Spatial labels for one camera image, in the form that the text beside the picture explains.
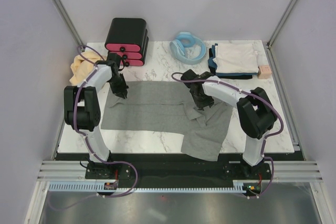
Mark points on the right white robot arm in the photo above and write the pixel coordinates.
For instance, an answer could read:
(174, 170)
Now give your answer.
(255, 112)

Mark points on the black pink drawer box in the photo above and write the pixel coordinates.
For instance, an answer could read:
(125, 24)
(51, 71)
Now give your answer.
(128, 37)

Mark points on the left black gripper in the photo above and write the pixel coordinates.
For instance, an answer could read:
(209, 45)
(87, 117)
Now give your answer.
(119, 91)

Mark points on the pink cube power strip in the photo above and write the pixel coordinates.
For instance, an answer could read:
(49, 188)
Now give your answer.
(264, 72)

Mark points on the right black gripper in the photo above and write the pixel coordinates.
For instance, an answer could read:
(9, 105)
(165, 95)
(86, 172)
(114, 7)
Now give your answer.
(201, 104)

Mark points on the grey t shirt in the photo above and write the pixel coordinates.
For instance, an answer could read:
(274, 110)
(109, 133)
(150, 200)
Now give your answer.
(168, 107)

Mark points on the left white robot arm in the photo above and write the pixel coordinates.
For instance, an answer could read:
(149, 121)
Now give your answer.
(82, 112)

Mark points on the white blue folded t shirt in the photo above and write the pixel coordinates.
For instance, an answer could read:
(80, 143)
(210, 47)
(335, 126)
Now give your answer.
(233, 61)

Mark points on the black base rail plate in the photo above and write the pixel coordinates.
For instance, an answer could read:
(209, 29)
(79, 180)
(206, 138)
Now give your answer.
(176, 170)

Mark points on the yellow t shirt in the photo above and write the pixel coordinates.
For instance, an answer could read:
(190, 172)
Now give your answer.
(81, 68)

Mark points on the light blue headphones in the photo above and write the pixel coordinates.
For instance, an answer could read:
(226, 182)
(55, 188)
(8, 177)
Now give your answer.
(182, 43)

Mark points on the light blue cable duct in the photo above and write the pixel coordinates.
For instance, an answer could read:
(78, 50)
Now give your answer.
(103, 187)

